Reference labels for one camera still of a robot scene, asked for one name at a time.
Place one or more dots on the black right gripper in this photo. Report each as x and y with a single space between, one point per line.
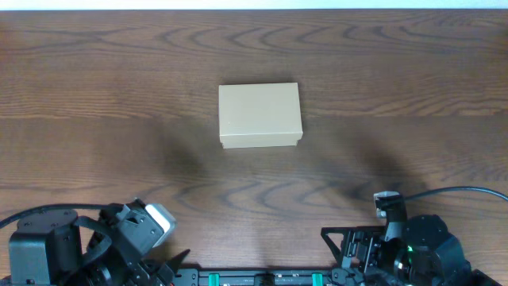
353 250

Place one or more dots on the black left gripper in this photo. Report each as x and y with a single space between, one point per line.
148 270

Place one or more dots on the brown cardboard box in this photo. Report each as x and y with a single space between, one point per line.
259 115

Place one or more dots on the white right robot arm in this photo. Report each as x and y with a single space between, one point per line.
419 251

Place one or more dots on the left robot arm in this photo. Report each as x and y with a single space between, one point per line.
91 244

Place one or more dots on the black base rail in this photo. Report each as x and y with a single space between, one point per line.
268 277

